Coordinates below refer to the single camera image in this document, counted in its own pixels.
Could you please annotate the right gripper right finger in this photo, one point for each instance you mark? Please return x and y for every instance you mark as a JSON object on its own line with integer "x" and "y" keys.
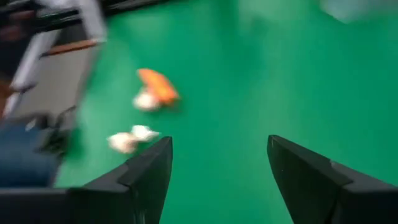
{"x": 311, "y": 199}

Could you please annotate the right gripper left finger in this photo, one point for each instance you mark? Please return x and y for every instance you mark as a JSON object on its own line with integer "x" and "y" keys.
{"x": 109, "y": 205}

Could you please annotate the small white garlic clove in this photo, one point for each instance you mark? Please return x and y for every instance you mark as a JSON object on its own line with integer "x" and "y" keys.
{"x": 144, "y": 133}

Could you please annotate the beige plush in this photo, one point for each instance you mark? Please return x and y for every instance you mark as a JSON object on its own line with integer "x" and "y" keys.
{"x": 144, "y": 101}

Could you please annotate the orange carrot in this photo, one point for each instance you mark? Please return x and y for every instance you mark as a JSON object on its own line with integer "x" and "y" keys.
{"x": 158, "y": 85}

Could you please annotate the green table mat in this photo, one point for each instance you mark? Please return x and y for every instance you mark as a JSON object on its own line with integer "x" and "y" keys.
{"x": 248, "y": 77}

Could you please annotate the clear plastic bin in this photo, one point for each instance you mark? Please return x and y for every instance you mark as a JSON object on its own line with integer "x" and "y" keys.
{"x": 357, "y": 9}

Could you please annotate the black aluminium rig frame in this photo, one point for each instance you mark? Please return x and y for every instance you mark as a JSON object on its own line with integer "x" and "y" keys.
{"x": 56, "y": 15}

